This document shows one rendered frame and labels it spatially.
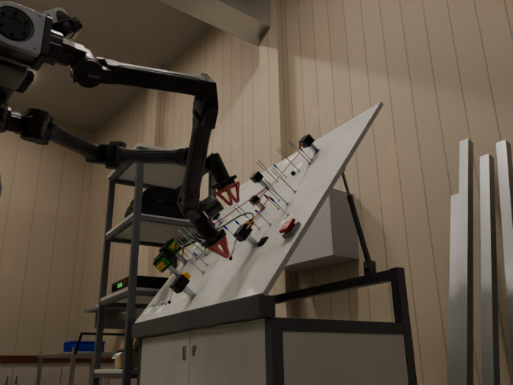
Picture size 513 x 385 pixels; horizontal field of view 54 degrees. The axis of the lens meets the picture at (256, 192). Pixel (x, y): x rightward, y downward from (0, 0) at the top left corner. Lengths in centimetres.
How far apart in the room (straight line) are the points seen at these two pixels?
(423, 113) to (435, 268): 118
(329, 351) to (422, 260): 221
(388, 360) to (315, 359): 31
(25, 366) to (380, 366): 388
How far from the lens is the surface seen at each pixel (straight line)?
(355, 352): 176
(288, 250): 164
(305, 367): 163
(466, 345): 295
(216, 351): 187
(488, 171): 339
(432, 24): 437
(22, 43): 139
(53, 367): 526
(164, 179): 335
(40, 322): 926
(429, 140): 398
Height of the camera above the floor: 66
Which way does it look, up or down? 19 degrees up
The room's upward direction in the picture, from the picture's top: 1 degrees counter-clockwise
